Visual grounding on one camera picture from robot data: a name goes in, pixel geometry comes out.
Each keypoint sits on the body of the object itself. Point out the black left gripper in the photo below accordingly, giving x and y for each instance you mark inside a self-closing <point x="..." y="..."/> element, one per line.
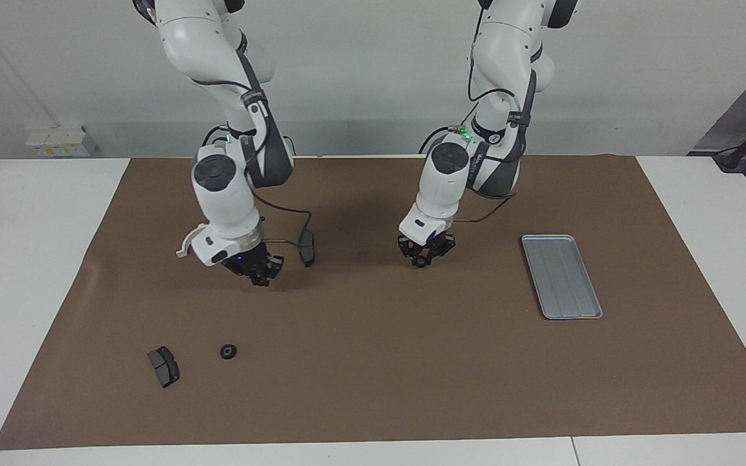
<point x="428" y="243"/>

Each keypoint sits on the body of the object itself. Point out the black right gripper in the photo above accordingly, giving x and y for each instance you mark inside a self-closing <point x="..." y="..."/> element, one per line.
<point x="250" y="262"/>

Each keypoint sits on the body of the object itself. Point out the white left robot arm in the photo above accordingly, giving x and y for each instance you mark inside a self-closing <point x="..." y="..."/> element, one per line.
<point x="444" y="188"/>

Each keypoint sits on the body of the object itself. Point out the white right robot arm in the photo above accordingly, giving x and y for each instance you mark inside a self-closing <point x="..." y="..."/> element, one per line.
<point x="224" y="194"/>

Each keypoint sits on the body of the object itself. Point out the silver metal tray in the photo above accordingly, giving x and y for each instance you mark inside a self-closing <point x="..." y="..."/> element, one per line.
<point x="562" y="278"/>

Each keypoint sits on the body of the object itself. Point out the long dark brake pad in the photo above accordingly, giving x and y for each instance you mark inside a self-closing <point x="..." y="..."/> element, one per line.
<point x="308" y="252"/>

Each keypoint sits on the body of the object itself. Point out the brown table mat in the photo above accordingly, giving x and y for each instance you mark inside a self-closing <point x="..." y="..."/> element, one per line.
<point x="379" y="362"/>

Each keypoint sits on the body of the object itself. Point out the short grey brake pad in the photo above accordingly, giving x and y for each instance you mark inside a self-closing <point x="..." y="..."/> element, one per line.
<point x="164" y="369"/>

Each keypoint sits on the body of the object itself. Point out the white curved plastic bracket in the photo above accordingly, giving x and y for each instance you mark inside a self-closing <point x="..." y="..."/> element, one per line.
<point x="182" y="253"/>

